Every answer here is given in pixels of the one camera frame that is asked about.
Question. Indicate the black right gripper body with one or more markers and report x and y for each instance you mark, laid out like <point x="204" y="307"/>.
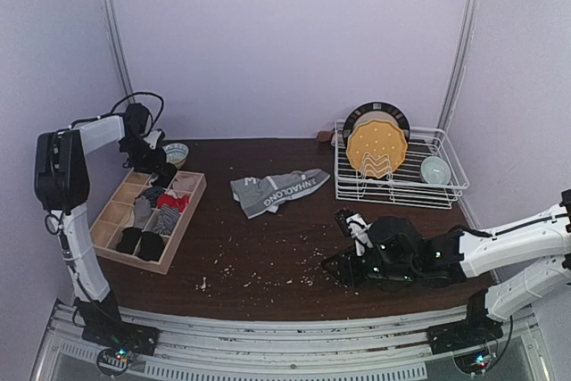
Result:
<point x="353" y="266"/>

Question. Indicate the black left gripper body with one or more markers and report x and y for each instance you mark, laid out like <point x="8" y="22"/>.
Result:
<point x="152" y="167"/>

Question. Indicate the grey underwear white waistband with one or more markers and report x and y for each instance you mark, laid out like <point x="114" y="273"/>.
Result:
<point x="142" y="212"/>

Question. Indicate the wooden compartment organizer box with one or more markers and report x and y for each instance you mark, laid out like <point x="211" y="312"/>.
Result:
<point x="117" y="215"/>

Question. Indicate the black underwear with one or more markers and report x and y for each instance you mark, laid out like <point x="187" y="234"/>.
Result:
<point x="129" y="239"/>
<point x="151" y="246"/>
<point x="164" y="175"/>

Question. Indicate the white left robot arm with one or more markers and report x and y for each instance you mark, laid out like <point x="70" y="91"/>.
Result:
<point x="62" y="185"/>

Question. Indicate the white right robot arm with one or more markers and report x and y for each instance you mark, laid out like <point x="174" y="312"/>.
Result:
<point x="542" y="241"/>

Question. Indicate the dark striped rolled underwear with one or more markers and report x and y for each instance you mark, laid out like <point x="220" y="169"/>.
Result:
<point x="152" y="194"/>

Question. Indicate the pink beige rolled underwear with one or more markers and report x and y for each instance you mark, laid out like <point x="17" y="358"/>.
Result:
<point x="184" y="184"/>

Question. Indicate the red rolled underwear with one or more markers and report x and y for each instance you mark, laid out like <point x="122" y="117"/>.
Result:
<point x="178" y="203"/>

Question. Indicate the grey striped rolled underwear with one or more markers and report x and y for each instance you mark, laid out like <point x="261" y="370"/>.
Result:
<point x="167" y="220"/>

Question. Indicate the black folded underwear in box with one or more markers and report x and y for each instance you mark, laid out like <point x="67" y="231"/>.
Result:
<point x="129" y="239"/>

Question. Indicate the blue yellow patterned bowl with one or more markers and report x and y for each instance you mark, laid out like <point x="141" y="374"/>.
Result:
<point x="176" y="154"/>

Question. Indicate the pale green glass bowl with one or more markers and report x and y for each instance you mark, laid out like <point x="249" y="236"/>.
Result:
<point x="435" y="171"/>

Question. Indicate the yellow scalloped plate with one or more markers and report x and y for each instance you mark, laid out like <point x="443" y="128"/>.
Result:
<point x="376" y="148"/>

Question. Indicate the brown cloth item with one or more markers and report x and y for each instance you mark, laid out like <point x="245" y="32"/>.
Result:
<point x="325" y="136"/>

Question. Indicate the black rimmed plate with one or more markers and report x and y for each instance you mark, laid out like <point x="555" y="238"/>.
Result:
<point x="376" y="111"/>

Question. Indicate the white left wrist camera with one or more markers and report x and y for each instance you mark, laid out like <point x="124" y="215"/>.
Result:
<point x="154" y="138"/>

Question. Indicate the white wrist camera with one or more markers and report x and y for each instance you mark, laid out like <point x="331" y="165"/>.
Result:
<point x="154" y="138"/>
<point x="354" y="226"/>

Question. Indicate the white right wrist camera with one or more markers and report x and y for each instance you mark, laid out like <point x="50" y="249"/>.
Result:
<point x="354" y="226"/>

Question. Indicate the white wire dish rack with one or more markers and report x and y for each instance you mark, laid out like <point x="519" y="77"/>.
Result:
<point x="405" y="186"/>

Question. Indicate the aluminium rail front frame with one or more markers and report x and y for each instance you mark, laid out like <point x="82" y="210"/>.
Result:
<point x="387" y="348"/>

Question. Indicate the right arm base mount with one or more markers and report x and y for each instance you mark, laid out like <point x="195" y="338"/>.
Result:
<point x="469" y="336"/>

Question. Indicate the left aluminium corner post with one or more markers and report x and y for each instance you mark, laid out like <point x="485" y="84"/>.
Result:
<point x="113" y="32"/>

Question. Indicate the aluminium corner post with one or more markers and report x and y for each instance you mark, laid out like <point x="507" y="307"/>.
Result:
<point x="113" y="32"/>
<point x="458" y="69"/>

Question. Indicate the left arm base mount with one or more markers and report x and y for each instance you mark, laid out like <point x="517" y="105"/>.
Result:
<point x="122" y="342"/>

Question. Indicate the right aluminium corner post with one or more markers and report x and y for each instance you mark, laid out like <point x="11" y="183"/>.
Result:
<point x="458" y="69"/>

